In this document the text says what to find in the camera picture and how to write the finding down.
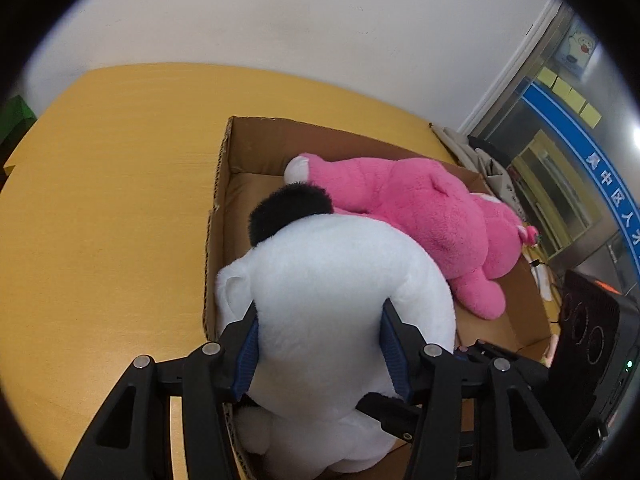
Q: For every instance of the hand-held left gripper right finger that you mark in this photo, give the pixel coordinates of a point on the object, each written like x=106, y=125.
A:
x=395, y=355

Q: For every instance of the grey cloth bag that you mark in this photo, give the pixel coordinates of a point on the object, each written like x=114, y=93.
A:
x=475, y=160

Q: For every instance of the cartoon poster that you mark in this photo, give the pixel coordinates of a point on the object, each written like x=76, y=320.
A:
x=580, y=50

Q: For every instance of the glass door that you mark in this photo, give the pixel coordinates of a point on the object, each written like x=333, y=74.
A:
x=565, y=185

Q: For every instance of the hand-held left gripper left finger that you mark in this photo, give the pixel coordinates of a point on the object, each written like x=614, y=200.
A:
x=247, y=355

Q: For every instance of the blue door banner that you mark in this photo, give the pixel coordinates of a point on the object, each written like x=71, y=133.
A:
x=575, y=130

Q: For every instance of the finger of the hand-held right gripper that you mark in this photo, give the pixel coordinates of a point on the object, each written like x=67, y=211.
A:
x=531, y=372
x=390, y=415

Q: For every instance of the white plush toy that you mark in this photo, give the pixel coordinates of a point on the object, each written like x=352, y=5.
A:
x=330, y=290

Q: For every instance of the pink plush toy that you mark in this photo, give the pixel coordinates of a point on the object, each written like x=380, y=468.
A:
x=425, y=210

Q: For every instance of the white paper sheet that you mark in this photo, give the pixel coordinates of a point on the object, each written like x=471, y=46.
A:
x=542, y=280

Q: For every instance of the cardboard box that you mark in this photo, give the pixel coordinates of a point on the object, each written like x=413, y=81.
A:
x=260, y=145

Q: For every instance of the green cloth covered shelf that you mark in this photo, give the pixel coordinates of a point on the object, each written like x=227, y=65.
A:
x=12, y=117

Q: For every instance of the row of yellow sticky notes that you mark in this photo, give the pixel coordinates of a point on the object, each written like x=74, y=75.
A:
x=570, y=92

